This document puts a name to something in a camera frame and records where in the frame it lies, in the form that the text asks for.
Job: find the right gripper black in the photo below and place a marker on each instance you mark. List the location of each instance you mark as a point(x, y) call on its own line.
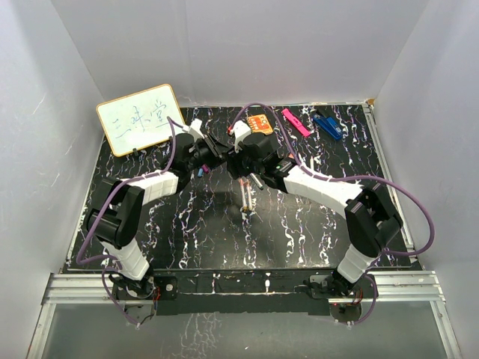
point(233, 158)

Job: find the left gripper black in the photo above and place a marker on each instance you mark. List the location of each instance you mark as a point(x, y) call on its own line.
point(217, 152)

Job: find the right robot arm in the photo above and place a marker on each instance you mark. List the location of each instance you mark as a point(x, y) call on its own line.
point(372, 219)

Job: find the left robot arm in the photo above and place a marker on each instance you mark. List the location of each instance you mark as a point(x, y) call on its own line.
point(117, 203)

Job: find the orange spiral notebook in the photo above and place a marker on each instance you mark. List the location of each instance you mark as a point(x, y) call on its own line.
point(260, 124)

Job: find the pink cap white marker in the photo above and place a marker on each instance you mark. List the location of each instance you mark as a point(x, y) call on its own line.
point(243, 195)

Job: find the pink utility knife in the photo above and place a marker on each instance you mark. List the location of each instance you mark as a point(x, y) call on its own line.
point(295, 122)

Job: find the small whiteboard with writing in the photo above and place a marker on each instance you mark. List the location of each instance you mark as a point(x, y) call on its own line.
point(139, 120)

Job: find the blue stapler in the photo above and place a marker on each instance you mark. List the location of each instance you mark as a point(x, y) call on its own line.
point(327, 124)

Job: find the black mounting base bar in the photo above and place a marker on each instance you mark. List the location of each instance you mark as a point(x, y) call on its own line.
point(312, 291)

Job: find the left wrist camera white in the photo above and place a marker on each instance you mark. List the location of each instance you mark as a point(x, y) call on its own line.
point(194, 129)

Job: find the aluminium frame rail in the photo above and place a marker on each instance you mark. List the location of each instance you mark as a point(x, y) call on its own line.
point(393, 286)

